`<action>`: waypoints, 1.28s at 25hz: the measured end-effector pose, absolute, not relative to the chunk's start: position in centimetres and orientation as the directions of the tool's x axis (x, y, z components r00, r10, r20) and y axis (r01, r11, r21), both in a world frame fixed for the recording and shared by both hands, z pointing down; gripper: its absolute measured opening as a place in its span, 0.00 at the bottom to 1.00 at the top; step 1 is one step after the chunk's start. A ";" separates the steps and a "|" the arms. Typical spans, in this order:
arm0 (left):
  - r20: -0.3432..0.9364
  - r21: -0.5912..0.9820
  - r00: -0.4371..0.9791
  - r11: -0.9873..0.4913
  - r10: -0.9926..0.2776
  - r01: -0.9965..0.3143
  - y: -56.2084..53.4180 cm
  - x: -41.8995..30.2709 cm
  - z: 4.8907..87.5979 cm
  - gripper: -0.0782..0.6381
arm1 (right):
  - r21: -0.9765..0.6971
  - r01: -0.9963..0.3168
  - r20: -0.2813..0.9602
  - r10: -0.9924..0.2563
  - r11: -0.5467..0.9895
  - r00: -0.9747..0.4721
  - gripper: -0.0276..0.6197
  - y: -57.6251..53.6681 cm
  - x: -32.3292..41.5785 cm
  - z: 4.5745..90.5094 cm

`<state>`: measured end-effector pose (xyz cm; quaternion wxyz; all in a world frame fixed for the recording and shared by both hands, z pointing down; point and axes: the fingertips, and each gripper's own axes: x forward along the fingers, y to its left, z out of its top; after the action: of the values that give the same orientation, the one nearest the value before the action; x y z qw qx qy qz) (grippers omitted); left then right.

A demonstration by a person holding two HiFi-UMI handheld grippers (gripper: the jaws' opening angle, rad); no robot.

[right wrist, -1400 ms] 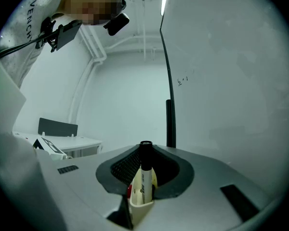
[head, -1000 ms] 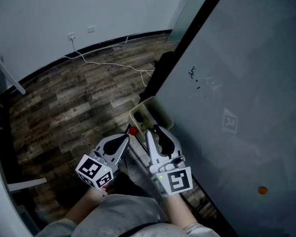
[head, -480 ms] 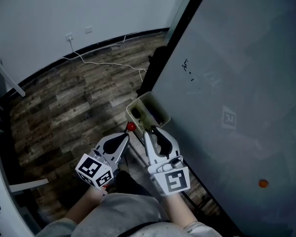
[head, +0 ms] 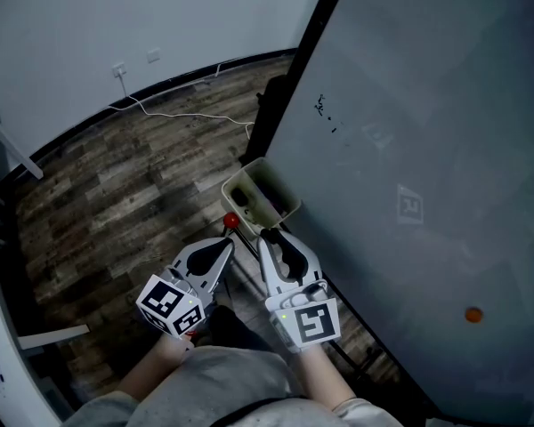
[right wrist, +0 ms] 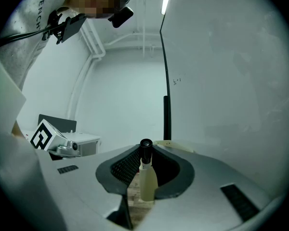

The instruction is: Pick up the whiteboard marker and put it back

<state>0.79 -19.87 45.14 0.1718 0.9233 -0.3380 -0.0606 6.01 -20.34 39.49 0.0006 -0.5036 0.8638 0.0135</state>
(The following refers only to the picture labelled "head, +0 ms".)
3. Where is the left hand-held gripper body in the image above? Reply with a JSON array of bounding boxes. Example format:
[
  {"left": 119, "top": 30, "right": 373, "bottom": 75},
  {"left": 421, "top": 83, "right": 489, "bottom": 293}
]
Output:
[{"left": 136, "top": 267, "right": 218, "bottom": 339}]

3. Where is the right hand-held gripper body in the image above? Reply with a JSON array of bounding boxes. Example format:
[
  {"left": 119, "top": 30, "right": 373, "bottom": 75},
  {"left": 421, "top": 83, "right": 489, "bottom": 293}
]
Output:
[{"left": 265, "top": 278, "right": 343, "bottom": 354}]

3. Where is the person's left forearm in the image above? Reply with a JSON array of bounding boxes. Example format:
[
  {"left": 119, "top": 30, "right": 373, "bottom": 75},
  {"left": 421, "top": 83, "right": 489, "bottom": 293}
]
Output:
[{"left": 117, "top": 334, "right": 193, "bottom": 403}]

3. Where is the person's right forearm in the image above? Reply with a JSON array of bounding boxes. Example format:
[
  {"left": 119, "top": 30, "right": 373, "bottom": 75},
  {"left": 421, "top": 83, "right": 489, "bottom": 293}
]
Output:
[{"left": 298, "top": 344, "right": 358, "bottom": 414}]

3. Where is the person's dark leg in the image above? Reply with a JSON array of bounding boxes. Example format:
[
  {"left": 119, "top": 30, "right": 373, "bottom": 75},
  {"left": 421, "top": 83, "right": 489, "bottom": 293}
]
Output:
[{"left": 199, "top": 304, "right": 275, "bottom": 355}]

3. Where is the beige pen tray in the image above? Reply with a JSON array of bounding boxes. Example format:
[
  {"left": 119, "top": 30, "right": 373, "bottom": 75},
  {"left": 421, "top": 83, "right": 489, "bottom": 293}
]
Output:
[{"left": 220, "top": 157, "right": 303, "bottom": 239}]

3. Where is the person in white clothing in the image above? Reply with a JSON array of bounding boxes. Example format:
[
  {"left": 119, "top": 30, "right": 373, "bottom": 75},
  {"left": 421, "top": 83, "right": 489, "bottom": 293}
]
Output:
[{"left": 64, "top": 344, "right": 404, "bottom": 427}]

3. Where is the black stand base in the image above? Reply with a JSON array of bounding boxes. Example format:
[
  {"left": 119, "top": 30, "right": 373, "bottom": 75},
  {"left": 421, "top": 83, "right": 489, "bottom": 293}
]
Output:
[{"left": 255, "top": 76, "right": 295, "bottom": 150}]

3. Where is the white desk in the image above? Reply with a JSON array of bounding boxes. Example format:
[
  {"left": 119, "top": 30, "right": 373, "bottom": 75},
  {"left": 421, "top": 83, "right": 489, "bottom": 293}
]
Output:
[{"left": 0, "top": 104, "right": 91, "bottom": 427}]

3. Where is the long white cable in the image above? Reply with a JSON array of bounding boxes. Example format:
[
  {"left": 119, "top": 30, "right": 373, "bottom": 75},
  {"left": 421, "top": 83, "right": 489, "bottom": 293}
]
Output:
[{"left": 108, "top": 77, "right": 255, "bottom": 140}]

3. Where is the large white board panel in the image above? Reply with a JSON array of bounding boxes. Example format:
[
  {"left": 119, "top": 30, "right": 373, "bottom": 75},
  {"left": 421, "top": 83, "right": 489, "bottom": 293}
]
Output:
[{"left": 239, "top": 0, "right": 534, "bottom": 427}]

